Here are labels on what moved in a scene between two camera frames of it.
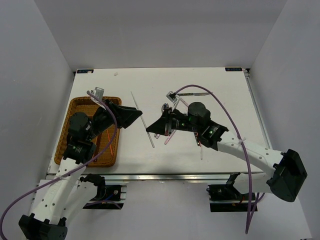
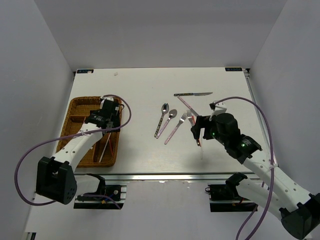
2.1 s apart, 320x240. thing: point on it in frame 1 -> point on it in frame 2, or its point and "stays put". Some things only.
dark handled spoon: x=164 y=107 stays put
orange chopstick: x=109 y=140 stays put
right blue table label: x=233 y=69 stays put
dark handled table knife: x=192 y=94 stays put
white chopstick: x=143 y=122 -> x=104 y=148
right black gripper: x=163 y=126 -> x=201 y=122
